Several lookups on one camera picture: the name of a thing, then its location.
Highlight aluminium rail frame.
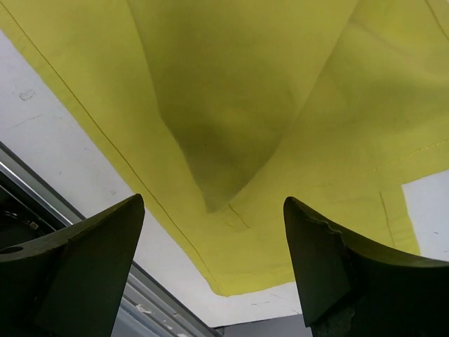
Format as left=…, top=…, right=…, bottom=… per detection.
left=1, top=146, right=219, bottom=336

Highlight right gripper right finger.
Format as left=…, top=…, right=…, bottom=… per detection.
left=283, top=197, right=448, bottom=337

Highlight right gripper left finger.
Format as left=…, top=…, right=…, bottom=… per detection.
left=1, top=194, right=145, bottom=336

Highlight yellow-green trousers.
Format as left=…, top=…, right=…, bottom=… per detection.
left=1, top=1, right=448, bottom=296

